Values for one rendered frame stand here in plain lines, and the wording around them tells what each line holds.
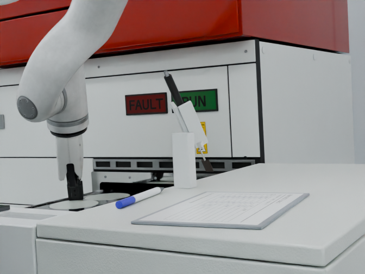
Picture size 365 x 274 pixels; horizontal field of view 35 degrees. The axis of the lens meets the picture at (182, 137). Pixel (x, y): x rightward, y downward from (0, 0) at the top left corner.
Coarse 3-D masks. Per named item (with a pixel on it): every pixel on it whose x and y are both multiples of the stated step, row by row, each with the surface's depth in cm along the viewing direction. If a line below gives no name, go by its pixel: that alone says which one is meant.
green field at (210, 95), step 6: (186, 96) 128; (192, 96) 127; (198, 96) 126; (204, 96) 125; (210, 96) 125; (174, 102) 130; (192, 102) 127; (198, 102) 126; (204, 102) 126; (210, 102) 125; (198, 108) 126; (204, 108) 126; (210, 108) 125
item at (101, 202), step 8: (104, 192) 135; (112, 192) 134; (120, 192) 133; (128, 192) 133; (136, 192) 132; (104, 200) 123; (112, 200) 123; (32, 208) 118; (40, 208) 117; (48, 208) 116; (80, 208) 114; (88, 208) 114
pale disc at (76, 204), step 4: (76, 200) 125; (80, 200) 124; (84, 200) 124; (88, 200) 124; (92, 200) 124; (52, 204) 121; (56, 204) 120; (60, 204) 120; (64, 204) 120; (68, 204) 120; (72, 204) 119; (76, 204) 119; (80, 204) 119; (84, 204) 119; (88, 204) 118; (92, 204) 118; (52, 208) 116; (56, 208) 116; (60, 208) 116; (64, 208) 116; (68, 208) 115; (72, 208) 115; (76, 208) 115
